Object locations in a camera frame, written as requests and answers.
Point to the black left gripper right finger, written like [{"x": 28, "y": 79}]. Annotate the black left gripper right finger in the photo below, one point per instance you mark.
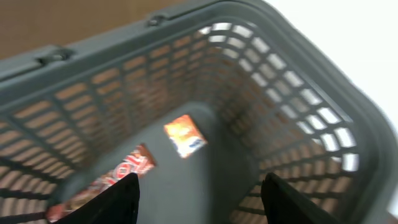
[{"x": 285, "y": 205}]

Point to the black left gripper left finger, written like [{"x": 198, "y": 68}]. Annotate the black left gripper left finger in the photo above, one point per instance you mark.
[{"x": 119, "y": 204}]

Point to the chocolate bar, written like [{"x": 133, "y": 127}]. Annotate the chocolate bar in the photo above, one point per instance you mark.
[{"x": 140, "y": 161}]

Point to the orange Kleenex tissue pack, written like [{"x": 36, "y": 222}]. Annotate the orange Kleenex tissue pack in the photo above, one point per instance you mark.
[{"x": 185, "y": 135}]

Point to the grey plastic shopping basket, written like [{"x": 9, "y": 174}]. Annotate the grey plastic shopping basket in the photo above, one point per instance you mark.
[{"x": 263, "y": 96}]

